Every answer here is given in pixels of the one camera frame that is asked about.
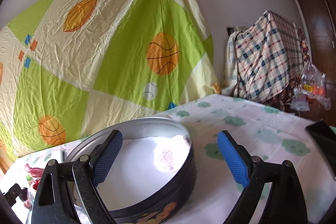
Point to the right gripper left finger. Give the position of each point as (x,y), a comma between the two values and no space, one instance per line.
(53,201)

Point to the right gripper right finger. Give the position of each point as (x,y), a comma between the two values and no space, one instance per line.
(285,203)

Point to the cloud print tablecloth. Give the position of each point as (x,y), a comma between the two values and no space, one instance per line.
(264,131)

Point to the red drawstring pouch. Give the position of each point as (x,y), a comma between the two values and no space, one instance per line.
(35,175)

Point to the plastic bag of toys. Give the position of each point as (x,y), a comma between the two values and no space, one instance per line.
(310,99)

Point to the green yellow basketball sheet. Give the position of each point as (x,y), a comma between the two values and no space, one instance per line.
(70,68)

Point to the plaid cloth cover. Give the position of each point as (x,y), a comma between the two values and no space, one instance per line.
(263,63)

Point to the round cookie tin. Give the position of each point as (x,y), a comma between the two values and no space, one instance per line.
(154,173)

